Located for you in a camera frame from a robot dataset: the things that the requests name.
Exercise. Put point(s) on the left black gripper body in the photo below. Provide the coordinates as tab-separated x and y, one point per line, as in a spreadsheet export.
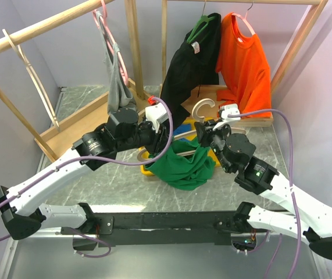
149	138

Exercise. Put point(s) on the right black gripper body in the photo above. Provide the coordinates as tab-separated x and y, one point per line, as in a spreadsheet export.
216	138

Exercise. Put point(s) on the wooden hanger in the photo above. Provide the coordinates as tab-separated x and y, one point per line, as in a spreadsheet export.
196	117
35	79

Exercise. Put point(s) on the green tank top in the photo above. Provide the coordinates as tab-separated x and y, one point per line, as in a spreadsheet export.
186	185

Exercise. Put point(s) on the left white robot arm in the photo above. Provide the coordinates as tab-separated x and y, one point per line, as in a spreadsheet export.
23	208

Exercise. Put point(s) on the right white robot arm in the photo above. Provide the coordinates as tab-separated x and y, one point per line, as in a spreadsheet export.
307	218

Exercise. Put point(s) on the grey tank top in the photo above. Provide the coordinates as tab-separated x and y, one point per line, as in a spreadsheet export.
119	95

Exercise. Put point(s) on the green hanger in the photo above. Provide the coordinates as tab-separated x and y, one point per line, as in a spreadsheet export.
201	24

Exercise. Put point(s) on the pink hanger right rack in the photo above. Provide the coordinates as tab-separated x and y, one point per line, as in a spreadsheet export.
244	19

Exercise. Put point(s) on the pink hanger rack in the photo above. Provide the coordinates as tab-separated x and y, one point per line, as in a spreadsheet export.
108	40
244	19

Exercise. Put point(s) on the pink hanger left rack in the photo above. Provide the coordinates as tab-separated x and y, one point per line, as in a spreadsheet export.
108	40

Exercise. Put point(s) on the blue garment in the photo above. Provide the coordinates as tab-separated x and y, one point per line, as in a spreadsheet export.
183	128

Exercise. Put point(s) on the yellow plastic tray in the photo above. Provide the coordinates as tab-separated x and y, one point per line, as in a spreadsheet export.
146	170

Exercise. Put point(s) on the black t-shirt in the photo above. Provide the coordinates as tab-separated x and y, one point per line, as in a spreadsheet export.
189	69

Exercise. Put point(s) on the orange t-shirt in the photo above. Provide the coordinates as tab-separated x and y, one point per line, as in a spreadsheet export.
244	68

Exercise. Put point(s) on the left wooden clothes rack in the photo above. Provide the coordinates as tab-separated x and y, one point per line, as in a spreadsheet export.
55	141

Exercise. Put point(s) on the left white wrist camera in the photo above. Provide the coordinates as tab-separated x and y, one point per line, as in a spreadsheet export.
156	113

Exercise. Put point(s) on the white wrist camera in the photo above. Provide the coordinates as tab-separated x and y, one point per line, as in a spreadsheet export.
156	113
228	114

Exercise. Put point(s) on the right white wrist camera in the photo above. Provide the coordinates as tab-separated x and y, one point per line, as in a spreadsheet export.
228	114

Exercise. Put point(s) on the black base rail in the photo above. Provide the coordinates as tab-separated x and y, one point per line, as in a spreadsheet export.
155	228

